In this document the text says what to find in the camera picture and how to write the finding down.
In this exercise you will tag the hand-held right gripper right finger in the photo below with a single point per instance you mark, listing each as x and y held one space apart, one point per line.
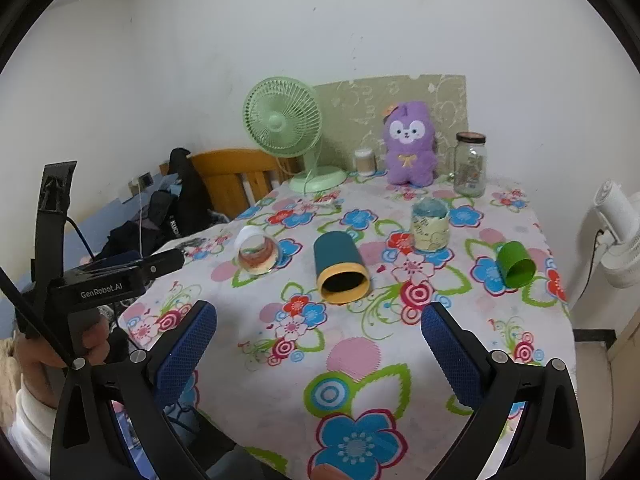
450 360

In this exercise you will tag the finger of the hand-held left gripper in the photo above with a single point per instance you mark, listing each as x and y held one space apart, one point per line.
162 261

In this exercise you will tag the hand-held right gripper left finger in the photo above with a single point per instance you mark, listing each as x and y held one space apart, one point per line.
186 355

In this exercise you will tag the teal cup with yellow rim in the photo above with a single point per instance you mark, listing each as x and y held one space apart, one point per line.
340 272

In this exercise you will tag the person's left forearm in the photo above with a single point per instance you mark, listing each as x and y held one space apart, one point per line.
25 425

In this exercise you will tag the clear glass cup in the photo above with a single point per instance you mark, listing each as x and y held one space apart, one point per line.
256 252

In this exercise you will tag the green cup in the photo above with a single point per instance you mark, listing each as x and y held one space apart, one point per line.
515 265

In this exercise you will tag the glass cup with paper label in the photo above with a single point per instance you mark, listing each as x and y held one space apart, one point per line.
429 230

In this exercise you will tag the person's left hand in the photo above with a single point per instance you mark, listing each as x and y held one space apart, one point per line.
44 360

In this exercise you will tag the black bag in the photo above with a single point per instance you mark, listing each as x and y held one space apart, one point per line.
185 200

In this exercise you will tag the floral tablecloth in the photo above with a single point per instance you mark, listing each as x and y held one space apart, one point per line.
350 370

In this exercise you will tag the wooden chair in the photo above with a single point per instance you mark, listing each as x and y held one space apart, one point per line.
225 180

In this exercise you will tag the person's leg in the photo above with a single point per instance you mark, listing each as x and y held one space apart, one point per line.
235 460

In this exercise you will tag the green desk fan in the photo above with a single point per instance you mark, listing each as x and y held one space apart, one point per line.
282 115

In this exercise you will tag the glass jar with lid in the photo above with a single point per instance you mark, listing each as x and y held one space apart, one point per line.
470 170

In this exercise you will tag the purple plush toy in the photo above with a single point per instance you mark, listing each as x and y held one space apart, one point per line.
410 160

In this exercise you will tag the white fan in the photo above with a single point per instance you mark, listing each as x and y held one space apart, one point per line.
617 240

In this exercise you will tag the small white jar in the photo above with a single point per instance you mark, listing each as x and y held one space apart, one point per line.
364 162

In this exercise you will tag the green patterned board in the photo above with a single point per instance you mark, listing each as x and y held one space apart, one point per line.
350 110

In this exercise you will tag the wall socket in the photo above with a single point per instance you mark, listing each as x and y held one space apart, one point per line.
145 179

